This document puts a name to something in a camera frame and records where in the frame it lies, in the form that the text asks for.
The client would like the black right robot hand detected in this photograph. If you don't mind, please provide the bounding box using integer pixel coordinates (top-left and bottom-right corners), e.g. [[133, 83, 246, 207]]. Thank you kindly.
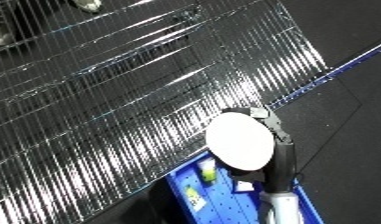
[[220, 106, 299, 194]]

